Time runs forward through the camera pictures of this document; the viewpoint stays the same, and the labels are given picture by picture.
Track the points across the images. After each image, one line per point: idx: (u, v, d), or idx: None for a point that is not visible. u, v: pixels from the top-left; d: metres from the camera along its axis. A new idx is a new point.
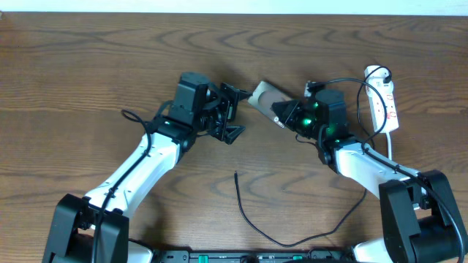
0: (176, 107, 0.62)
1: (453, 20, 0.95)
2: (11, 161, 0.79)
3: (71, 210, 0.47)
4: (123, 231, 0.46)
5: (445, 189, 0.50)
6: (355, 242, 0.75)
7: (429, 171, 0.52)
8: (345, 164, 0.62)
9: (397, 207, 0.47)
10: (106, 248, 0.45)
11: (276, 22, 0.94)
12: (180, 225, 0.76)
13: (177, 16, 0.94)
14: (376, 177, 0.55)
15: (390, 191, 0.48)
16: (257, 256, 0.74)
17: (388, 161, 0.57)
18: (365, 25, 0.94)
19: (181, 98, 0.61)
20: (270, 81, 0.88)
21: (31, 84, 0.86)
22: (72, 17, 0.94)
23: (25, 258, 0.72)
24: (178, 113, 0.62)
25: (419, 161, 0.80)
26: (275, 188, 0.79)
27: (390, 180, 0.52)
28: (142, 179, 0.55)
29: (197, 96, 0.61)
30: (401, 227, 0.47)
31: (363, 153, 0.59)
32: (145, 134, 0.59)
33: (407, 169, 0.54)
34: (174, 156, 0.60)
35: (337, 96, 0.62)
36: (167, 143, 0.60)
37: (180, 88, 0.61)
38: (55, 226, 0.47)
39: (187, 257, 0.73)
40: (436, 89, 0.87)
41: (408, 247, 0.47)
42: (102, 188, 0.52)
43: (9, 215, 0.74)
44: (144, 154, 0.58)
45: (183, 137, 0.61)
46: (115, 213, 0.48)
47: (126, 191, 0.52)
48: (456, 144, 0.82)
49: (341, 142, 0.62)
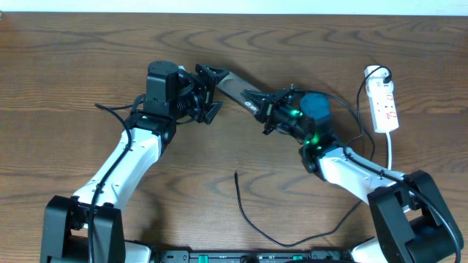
0: (150, 100, 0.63)
1: (451, 22, 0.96)
2: (12, 161, 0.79)
3: (61, 211, 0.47)
4: (115, 222, 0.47)
5: (432, 189, 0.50)
6: (356, 242, 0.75)
7: (415, 173, 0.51)
8: (330, 171, 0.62)
9: (389, 215, 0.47)
10: (102, 240, 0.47)
11: (275, 23, 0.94)
12: (180, 225, 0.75)
13: (178, 17, 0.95)
14: (363, 184, 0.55)
15: (380, 200, 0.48)
16: (257, 256, 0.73)
17: (373, 166, 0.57)
18: (365, 26, 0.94)
19: (155, 91, 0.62)
20: (270, 79, 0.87)
21: (33, 84, 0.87)
22: (74, 17, 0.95)
23: (22, 258, 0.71)
24: (153, 106, 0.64)
25: (421, 161, 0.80)
26: (274, 188, 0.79)
27: (376, 188, 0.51)
28: (129, 172, 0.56)
29: (168, 87, 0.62)
30: (395, 234, 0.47)
31: (346, 160, 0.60)
32: (124, 131, 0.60)
33: (393, 173, 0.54)
34: (156, 147, 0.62)
35: (320, 107, 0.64)
36: (146, 136, 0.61)
37: (150, 80, 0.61)
38: (47, 227, 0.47)
39: (187, 256, 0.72)
40: (436, 89, 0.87)
41: (405, 252, 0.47)
42: (89, 185, 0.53)
43: (8, 213, 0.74)
44: (126, 148, 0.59)
45: (162, 128, 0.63)
46: (107, 207, 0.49)
47: (113, 185, 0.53)
48: (458, 143, 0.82)
49: (323, 150, 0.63)
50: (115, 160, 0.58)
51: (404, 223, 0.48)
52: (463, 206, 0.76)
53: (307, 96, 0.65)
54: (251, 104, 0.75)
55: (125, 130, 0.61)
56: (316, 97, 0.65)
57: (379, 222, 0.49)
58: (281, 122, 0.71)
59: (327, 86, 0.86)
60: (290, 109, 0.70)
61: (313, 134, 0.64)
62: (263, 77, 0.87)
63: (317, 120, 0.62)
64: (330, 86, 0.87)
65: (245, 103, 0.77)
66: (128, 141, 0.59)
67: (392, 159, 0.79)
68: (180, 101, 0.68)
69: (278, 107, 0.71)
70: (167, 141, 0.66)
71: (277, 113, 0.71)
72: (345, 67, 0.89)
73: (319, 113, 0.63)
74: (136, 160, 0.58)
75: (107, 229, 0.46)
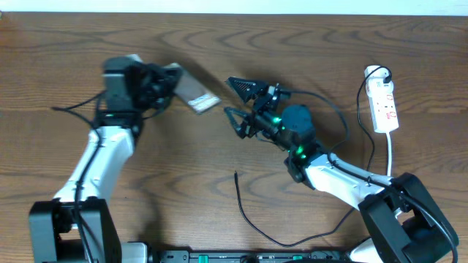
0: (111, 98, 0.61)
1: (453, 21, 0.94)
2: (12, 161, 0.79)
3: (45, 214, 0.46)
4: (103, 213, 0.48)
5: (420, 190, 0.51)
6: (355, 242, 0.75)
7: (401, 177, 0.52)
8: (317, 180, 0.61)
9: (381, 222, 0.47)
10: (93, 231, 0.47)
11: (275, 22, 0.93)
12: (180, 225, 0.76)
13: (177, 16, 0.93)
14: (354, 194, 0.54)
15: (371, 209, 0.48)
16: (257, 256, 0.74)
17: (360, 173, 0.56)
18: (365, 26, 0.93)
19: (115, 90, 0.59)
20: (271, 80, 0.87)
21: (33, 85, 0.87)
22: (72, 17, 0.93)
23: (25, 258, 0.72)
24: (116, 104, 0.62)
25: (419, 161, 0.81)
26: (274, 188, 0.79)
27: (366, 196, 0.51)
28: (105, 166, 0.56)
29: (128, 85, 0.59)
30: (390, 239, 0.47)
31: (331, 167, 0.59)
32: (92, 131, 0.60)
33: (379, 178, 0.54)
34: (128, 141, 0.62)
35: (305, 119, 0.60)
36: (115, 131, 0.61)
37: (108, 82, 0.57)
38: (34, 234, 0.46)
39: (187, 256, 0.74)
40: (436, 89, 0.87)
41: (401, 255, 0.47)
42: (68, 185, 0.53)
43: (11, 214, 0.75)
44: (98, 146, 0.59)
45: (131, 123, 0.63)
46: (91, 199, 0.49)
47: (91, 180, 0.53)
48: (455, 144, 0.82)
49: (308, 158, 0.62)
50: (88, 158, 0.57)
51: (396, 226, 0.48)
52: (458, 204, 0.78)
53: (287, 108, 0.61)
54: (195, 104, 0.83)
55: (93, 130, 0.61)
56: (297, 109, 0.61)
57: (372, 230, 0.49)
58: (264, 128, 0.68)
59: (327, 87, 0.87)
60: (272, 115, 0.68)
61: (297, 145, 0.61)
62: (264, 78, 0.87)
63: (302, 133, 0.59)
64: (330, 87, 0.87)
65: (190, 101, 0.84)
66: (99, 138, 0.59)
67: (392, 158, 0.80)
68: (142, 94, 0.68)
69: (260, 112, 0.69)
70: (138, 134, 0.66)
71: (259, 119, 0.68)
72: (345, 68, 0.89)
73: (302, 126, 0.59)
74: (110, 155, 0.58)
75: (96, 221, 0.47)
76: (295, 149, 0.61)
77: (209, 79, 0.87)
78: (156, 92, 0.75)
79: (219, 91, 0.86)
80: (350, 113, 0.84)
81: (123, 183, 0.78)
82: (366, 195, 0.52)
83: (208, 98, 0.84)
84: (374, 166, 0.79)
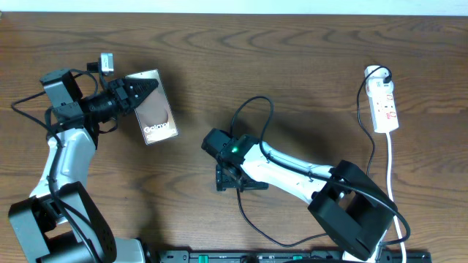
0: (58, 108, 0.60)
1: (453, 20, 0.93)
2: (13, 161, 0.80)
3: (25, 211, 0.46)
4: (82, 192, 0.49)
5: (357, 173, 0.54)
6: None
7: (338, 165, 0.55)
8: (255, 173, 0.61)
9: (333, 219, 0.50)
10: (79, 212, 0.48)
11: (276, 22, 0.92)
12: (180, 225, 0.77)
13: (176, 16, 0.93)
14: (299, 189, 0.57)
15: (319, 211, 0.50)
16: (257, 256, 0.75)
17: (300, 167, 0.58)
18: (365, 25, 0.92)
19: (58, 98, 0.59)
20: (271, 81, 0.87)
21: (33, 85, 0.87)
22: (71, 17, 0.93)
23: None
24: (64, 111, 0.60)
25: (417, 161, 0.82)
26: (275, 188, 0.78)
27: (313, 194, 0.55)
28: (71, 159, 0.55)
29: (69, 88, 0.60)
30: (344, 231, 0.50)
31: (267, 161, 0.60)
32: (50, 136, 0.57)
33: (319, 171, 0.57)
34: (87, 136, 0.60)
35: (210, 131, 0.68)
36: (71, 130, 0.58)
37: (48, 90, 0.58)
38: (18, 234, 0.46)
39: (187, 256, 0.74)
40: (436, 89, 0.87)
41: (355, 242, 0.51)
42: (39, 185, 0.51)
43: None
44: (60, 145, 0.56)
45: (86, 125, 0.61)
46: (63, 185, 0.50)
47: (61, 173, 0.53)
48: (455, 144, 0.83)
49: (240, 151, 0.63)
50: (51, 158, 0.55)
51: (346, 217, 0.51)
52: (455, 204, 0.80)
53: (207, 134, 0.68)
54: (148, 133, 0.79)
55: (51, 136, 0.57)
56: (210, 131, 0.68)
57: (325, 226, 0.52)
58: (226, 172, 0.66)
59: (327, 88, 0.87)
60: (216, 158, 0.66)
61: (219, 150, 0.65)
62: (264, 79, 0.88)
63: (212, 138, 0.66)
64: (330, 88, 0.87)
65: (145, 128, 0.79)
66: (58, 137, 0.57)
67: (392, 159, 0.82)
68: (93, 104, 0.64)
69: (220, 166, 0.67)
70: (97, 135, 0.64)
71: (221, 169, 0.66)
72: (345, 68, 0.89)
73: (213, 136, 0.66)
74: (75, 150, 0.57)
75: (78, 201, 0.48)
76: (222, 153, 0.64)
77: (210, 79, 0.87)
78: (110, 107, 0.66)
79: (219, 91, 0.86)
80: (350, 113, 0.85)
81: (123, 183, 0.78)
82: (313, 192, 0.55)
83: (166, 128, 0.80)
84: (375, 166, 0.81)
